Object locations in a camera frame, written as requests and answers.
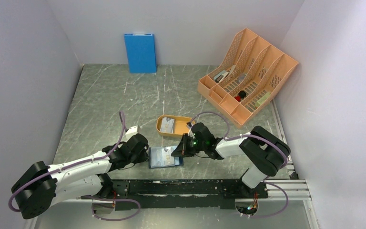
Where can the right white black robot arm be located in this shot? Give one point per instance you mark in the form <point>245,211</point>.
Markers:
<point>267,153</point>

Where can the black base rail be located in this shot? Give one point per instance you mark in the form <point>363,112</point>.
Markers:
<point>190,193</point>

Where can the red black stamp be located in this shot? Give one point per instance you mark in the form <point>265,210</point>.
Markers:
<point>241,95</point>

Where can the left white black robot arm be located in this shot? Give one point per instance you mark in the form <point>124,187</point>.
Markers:
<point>43,186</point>

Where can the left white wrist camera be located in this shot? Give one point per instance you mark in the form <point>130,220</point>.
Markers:
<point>132,130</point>

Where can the orange desk file organizer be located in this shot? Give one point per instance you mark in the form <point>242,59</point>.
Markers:
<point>266,67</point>

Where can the silver VIP card stack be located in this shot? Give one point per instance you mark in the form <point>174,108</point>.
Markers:
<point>167,125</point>

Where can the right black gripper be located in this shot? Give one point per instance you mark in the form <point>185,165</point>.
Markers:
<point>182,149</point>

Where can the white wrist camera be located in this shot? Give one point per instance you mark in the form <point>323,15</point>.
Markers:
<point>190,124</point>
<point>132,130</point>

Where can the grey stapler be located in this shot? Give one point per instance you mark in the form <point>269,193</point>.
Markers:
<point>220,76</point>

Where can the blue folder box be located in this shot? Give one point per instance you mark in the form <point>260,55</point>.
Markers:
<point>141,53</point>

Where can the navy blue card holder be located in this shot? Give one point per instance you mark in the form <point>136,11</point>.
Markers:
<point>178,160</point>

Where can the green sticky note pad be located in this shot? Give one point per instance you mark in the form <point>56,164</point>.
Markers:
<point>261,99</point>

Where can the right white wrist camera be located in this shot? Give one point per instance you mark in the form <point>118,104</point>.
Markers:
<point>190,124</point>

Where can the orange oval tray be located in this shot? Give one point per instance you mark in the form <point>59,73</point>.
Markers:
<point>180,126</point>

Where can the grey item in organizer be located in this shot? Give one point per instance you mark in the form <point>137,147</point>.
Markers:
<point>241,77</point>

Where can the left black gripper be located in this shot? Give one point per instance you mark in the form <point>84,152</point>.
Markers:
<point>143,156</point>

